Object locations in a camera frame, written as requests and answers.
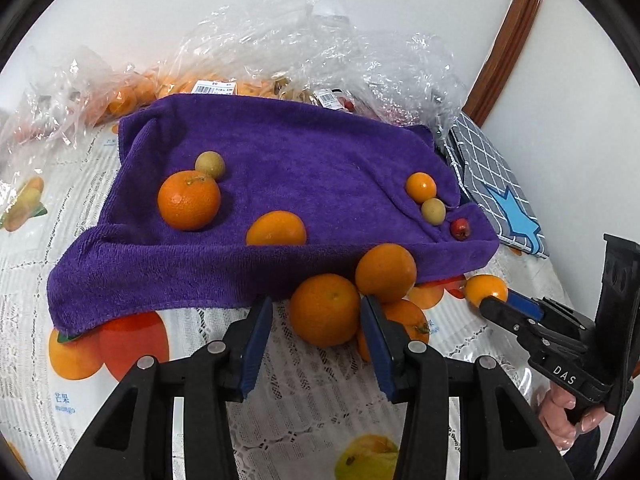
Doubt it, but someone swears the grey checked cloth blue star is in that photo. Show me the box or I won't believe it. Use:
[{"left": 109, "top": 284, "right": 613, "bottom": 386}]
[{"left": 440, "top": 110, "right": 548, "bottom": 261}]

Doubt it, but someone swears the brown longan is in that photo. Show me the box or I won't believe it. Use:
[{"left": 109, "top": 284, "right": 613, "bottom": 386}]
[
  {"left": 194, "top": 151, "right": 226, "bottom": 180},
  {"left": 420, "top": 197, "right": 446, "bottom": 226}
]

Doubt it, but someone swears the black cable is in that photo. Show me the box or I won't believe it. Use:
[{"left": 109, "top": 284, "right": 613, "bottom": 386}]
[{"left": 592, "top": 375, "right": 638, "bottom": 480}]

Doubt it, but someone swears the fruit printed tablecloth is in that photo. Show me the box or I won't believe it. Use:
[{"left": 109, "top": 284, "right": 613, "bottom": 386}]
[{"left": 0, "top": 120, "right": 566, "bottom": 480}]

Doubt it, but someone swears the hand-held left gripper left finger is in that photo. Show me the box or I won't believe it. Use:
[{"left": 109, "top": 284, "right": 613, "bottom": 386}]
[{"left": 57, "top": 296, "right": 275, "bottom": 480}]

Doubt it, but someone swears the clear bag of longans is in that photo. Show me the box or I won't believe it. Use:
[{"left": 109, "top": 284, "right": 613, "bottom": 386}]
[{"left": 272, "top": 0, "right": 361, "bottom": 111}]

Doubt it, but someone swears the crumpled clear plastic bag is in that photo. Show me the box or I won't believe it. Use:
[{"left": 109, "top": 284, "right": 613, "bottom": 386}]
[{"left": 0, "top": 45, "right": 146, "bottom": 146}]

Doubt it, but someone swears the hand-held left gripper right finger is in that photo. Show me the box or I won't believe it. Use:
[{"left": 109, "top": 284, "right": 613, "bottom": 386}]
[{"left": 359, "top": 294, "right": 576, "bottom": 480}]

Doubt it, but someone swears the purple towel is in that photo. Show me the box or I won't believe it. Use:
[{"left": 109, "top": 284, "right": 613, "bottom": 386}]
[{"left": 47, "top": 92, "right": 501, "bottom": 333}]

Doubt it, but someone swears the person's right forearm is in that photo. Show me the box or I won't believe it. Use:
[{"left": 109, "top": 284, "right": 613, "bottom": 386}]
[{"left": 562, "top": 427, "right": 603, "bottom": 480}]

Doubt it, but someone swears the brown wooden door frame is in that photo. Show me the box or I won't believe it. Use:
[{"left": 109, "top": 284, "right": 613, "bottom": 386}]
[{"left": 460, "top": 0, "right": 551, "bottom": 128}]

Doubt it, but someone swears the flat clear plastic bag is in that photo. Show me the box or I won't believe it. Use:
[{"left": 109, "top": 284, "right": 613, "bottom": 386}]
[{"left": 0, "top": 145, "right": 51, "bottom": 233}]

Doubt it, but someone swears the clear bag of oranges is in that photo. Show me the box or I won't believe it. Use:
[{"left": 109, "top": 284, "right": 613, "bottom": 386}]
[{"left": 100, "top": 5, "right": 291, "bottom": 116}]

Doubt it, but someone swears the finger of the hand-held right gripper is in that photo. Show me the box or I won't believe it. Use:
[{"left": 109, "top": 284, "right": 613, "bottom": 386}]
[
  {"left": 506, "top": 293, "right": 544, "bottom": 319},
  {"left": 480, "top": 296, "right": 539, "bottom": 342}
]

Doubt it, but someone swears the person's right hand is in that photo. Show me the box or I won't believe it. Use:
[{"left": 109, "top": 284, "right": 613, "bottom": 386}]
[{"left": 536, "top": 384, "right": 602, "bottom": 454}]

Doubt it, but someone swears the small orange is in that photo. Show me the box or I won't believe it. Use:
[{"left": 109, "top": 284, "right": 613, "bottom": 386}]
[{"left": 405, "top": 172, "right": 437, "bottom": 205}]

